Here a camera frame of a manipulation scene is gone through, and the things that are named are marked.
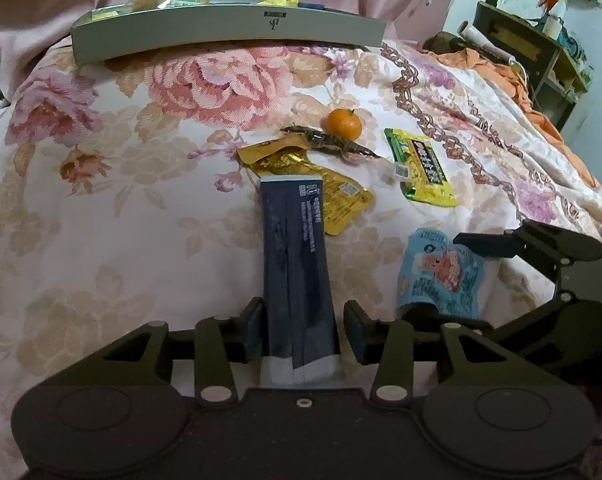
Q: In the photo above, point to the gold foil snack packet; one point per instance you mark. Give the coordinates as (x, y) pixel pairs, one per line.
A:
(344, 198)

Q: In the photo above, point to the grey snack box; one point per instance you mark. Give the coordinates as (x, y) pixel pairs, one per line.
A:
(116, 31)

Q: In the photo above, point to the yellow green snack packet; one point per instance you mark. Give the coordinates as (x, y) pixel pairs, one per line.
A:
(422, 177)

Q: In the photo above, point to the dark dried snack packet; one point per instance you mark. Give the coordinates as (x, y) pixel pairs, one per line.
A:
(320, 140)

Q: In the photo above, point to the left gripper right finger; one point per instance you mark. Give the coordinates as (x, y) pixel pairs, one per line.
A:
(471, 364)

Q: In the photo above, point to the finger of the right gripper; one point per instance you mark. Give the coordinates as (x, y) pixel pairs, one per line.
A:
(490, 245)

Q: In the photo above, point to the floral quilt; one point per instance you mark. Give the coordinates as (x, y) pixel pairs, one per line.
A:
(122, 199)

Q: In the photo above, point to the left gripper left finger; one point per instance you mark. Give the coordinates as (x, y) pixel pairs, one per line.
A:
(211, 346)

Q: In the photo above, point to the light blue snack packet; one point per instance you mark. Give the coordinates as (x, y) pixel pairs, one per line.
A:
(436, 271)

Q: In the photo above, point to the dark wooden shelf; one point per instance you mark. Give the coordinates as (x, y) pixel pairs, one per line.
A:
(554, 78)

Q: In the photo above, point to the small orange mandarin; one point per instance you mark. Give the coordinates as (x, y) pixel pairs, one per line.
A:
(344, 123)

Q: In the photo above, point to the dark blue snack packet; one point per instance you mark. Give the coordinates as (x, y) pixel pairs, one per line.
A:
(301, 345)

